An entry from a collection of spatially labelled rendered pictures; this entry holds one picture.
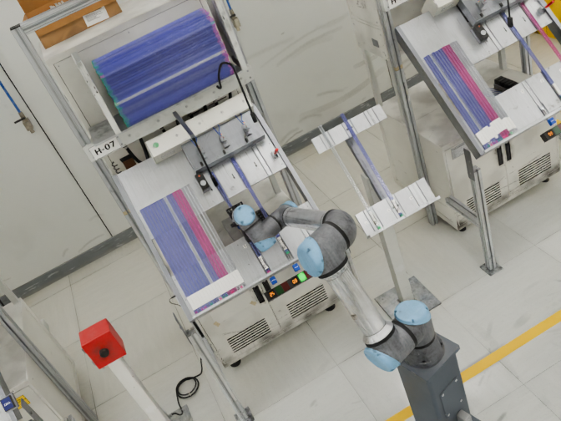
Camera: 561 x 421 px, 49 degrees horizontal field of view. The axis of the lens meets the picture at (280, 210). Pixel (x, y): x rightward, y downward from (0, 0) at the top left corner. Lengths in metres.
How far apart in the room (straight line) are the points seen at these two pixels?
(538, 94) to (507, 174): 0.59
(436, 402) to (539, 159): 1.70
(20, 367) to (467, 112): 2.32
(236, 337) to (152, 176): 0.94
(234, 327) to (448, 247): 1.25
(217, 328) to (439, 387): 1.17
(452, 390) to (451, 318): 0.76
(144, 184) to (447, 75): 1.44
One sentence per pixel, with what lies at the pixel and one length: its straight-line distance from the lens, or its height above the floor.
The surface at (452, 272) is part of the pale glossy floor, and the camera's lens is 3.33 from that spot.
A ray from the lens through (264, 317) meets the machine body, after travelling 3.10.
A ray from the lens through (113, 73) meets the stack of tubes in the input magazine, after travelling 2.51.
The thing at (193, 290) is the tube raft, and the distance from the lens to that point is 2.55.
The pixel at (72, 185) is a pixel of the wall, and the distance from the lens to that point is 4.31.
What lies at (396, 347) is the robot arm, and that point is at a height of 0.76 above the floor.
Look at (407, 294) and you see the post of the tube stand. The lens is 3.16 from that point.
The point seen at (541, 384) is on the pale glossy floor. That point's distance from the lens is 2.87.
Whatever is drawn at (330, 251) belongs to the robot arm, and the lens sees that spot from 1.93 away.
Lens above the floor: 2.36
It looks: 35 degrees down
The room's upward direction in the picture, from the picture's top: 23 degrees counter-clockwise
